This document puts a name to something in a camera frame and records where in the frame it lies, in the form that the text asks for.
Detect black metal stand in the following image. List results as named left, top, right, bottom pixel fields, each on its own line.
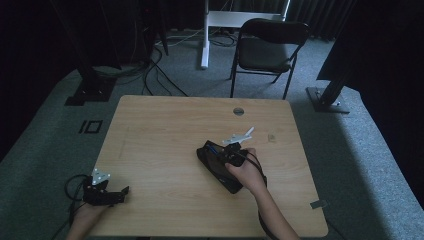
left=305, top=0, right=358, bottom=115
left=49, top=0, right=118, bottom=107

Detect white desk frame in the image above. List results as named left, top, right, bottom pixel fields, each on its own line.
left=200, top=0, right=292, bottom=70

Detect white floor cable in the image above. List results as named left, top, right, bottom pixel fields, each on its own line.
left=155, top=27, right=206, bottom=48

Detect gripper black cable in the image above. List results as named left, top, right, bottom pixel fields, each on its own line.
left=49, top=173, right=90, bottom=240
left=234, top=149, right=279, bottom=240

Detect grey tape piece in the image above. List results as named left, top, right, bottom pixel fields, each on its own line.
left=309, top=199, right=329, bottom=210

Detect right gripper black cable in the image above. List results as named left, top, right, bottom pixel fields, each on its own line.
left=234, top=149, right=279, bottom=240

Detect black floor cables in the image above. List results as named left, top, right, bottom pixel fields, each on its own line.
left=142, top=44, right=190, bottom=98

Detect person's left hand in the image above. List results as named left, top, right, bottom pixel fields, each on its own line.
left=73, top=203, right=110, bottom=232

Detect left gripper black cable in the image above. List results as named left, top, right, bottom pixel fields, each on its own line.
left=49, top=173, right=90, bottom=240

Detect black pencil case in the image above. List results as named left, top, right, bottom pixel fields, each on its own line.
left=195, top=139, right=245, bottom=195

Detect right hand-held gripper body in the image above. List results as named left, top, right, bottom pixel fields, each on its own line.
left=221, top=133, right=253, bottom=168

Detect dark equipment stand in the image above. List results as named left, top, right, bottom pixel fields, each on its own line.
left=133, top=0, right=170, bottom=66

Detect person's right hand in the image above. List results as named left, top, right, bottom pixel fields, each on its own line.
left=224, top=147, right=268, bottom=197

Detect dark curtain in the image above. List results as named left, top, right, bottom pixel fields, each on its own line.
left=287, top=0, right=355, bottom=42

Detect black folding chair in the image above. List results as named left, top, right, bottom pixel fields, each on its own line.
left=229, top=17, right=311, bottom=101

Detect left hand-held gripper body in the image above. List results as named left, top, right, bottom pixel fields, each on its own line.
left=81, top=168, right=116, bottom=207

